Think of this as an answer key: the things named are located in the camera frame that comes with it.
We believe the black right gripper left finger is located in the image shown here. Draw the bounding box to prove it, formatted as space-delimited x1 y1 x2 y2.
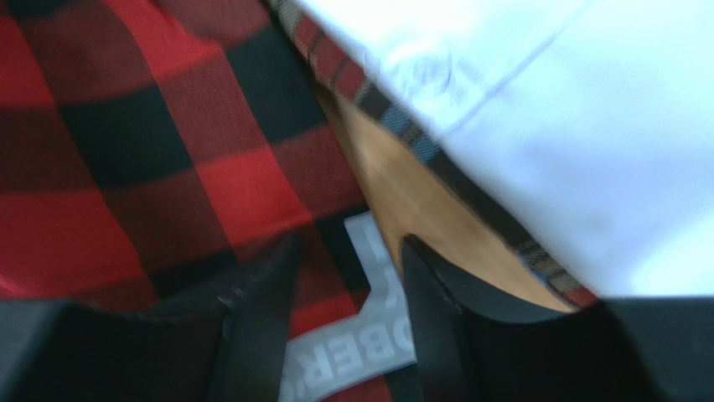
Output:
1 236 300 401

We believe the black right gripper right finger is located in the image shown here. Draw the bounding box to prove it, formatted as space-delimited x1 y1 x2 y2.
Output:
401 235 713 401

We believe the red black plaid shirt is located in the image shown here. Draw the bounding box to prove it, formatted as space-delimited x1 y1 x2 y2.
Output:
1 1 373 340

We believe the folded white shirt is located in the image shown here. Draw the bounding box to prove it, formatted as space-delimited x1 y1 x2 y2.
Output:
298 1 713 296

